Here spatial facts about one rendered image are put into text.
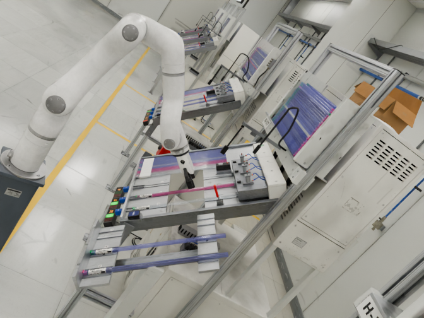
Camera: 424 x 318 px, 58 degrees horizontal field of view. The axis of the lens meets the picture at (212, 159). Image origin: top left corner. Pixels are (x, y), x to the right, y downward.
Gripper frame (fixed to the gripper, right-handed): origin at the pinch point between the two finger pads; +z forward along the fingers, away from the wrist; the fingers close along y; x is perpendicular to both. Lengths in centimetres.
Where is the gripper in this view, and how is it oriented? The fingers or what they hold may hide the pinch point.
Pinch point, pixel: (191, 181)
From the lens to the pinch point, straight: 173.2
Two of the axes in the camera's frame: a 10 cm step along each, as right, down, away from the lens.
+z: 2.8, 8.7, 4.1
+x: -9.6, 2.7, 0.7
